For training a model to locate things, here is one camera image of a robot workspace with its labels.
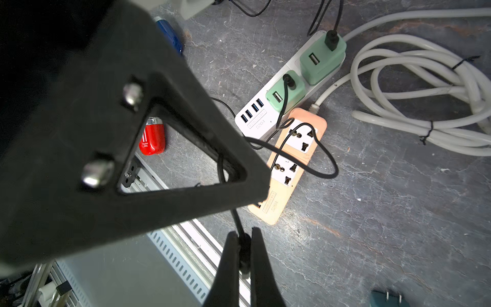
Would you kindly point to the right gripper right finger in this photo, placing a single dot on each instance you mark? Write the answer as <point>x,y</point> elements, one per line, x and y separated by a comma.
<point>264,289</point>

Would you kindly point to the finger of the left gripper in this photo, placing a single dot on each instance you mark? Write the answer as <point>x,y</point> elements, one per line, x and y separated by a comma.
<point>79,79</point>

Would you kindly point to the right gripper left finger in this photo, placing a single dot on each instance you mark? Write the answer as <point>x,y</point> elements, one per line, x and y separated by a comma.
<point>225,288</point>

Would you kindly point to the red blue electric shaver case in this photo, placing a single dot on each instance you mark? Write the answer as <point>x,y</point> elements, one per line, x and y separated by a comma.
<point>153,140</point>

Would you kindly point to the teal cube adapter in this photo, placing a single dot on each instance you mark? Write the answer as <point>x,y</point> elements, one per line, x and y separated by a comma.
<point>386,299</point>

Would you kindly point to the white power strip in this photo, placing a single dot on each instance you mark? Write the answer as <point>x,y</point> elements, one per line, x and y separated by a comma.
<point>258,119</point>

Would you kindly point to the green charger adapter with prongs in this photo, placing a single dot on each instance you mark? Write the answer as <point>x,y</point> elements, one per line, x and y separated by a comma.
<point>276,95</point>

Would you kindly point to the orange power strip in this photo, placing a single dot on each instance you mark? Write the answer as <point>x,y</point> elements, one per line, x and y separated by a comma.
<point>299,141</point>

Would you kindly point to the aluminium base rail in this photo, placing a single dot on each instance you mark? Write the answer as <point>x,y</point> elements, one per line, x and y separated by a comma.
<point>173,266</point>

